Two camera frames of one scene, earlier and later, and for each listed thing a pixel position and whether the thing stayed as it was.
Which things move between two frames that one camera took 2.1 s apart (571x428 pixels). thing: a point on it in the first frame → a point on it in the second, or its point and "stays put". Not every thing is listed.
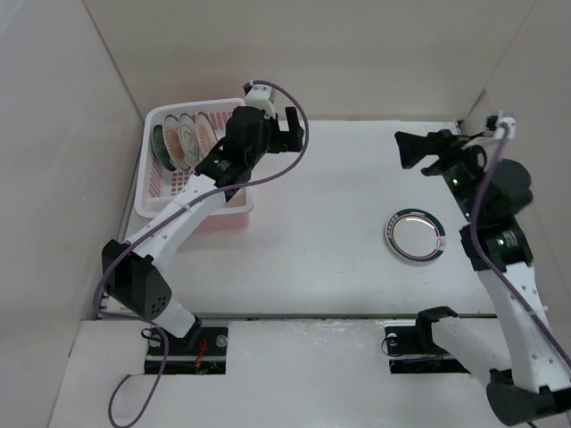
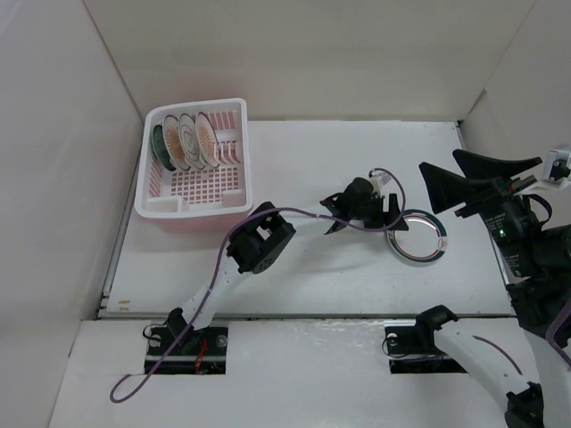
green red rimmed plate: x=416 y=234 stays put
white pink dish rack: x=155 y=185 stays put
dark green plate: x=158 y=139 stays put
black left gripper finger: x=279 y=142 → x=335 y=226
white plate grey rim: x=189 y=141 stays put
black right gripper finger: x=411 y=147 → x=447 y=190
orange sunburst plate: x=206 y=134 stays put
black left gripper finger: x=296 y=132 → x=393 y=215
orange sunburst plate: x=173 y=142 stays put
